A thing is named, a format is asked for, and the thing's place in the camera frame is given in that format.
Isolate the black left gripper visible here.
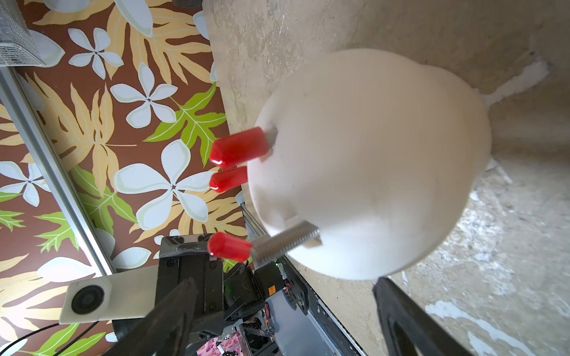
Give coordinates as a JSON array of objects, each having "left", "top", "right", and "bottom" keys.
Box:
[{"left": 155, "top": 234, "right": 224, "bottom": 338}]

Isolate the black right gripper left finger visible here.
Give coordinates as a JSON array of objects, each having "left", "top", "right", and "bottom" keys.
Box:
[{"left": 105, "top": 278, "right": 197, "bottom": 356}]

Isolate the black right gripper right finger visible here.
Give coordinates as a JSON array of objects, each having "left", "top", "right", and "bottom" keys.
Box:
[{"left": 373, "top": 277, "right": 472, "bottom": 356}]

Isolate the red screw protection sleeve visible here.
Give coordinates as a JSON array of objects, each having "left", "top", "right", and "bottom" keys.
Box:
[{"left": 209, "top": 127, "right": 271, "bottom": 169}]

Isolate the white dome screw fixture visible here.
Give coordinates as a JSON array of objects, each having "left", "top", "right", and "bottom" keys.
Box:
[{"left": 247, "top": 49, "right": 491, "bottom": 280}]

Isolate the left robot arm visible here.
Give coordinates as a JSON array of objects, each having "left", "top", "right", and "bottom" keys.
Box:
[{"left": 105, "top": 234, "right": 301, "bottom": 355}]

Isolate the front right metal screw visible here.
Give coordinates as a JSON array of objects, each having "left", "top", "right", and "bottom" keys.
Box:
[{"left": 250, "top": 221, "right": 320, "bottom": 269}]

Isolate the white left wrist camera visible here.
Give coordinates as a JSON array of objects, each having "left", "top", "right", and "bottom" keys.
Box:
[{"left": 59, "top": 266, "right": 158, "bottom": 325}]

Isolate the white wire basket left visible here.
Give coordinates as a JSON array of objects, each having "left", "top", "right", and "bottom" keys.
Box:
[{"left": 1, "top": 0, "right": 44, "bottom": 67}]

